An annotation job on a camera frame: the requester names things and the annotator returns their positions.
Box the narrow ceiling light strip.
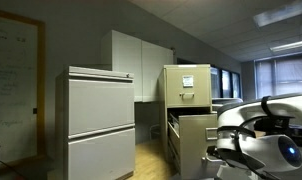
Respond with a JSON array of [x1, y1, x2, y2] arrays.
[[269, 38, 302, 53]]

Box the beige labelled file drawer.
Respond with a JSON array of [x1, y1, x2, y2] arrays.
[[163, 64, 213, 109]]

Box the white drawer label card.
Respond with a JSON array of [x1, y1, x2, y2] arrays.
[[181, 74, 195, 89]]

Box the dark interior window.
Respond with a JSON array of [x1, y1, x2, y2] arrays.
[[209, 66, 243, 100]]

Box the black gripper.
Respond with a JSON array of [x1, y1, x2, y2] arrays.
[[201, 146, 226, 180]]

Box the beige unlabelled file drawer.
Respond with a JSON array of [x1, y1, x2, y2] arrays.
[[166, 112, 220, 180]]

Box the large ceiling light panel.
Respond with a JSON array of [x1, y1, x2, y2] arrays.
[[253, 0, 302, 28]]

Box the light grey file cabinet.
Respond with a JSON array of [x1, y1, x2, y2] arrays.
[[54, 65, 137, 180]]

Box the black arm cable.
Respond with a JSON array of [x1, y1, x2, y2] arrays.
[[216, 95, 276, 180]]

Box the beige metal file cabinet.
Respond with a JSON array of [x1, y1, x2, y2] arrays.
[[158, 63, 214, 165]]

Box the white wall cabinet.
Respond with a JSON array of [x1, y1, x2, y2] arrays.
[[100, 29, 175, 104]]

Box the wood framed whiteboard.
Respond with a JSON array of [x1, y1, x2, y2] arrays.
[[0, 7, 47, 174]]

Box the silver handle of labelled drawer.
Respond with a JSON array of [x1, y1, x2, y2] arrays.
[[178, 91, 196, 100]]

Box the window with blinds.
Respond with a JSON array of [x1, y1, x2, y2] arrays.
[[253, 52, 302, 100]]

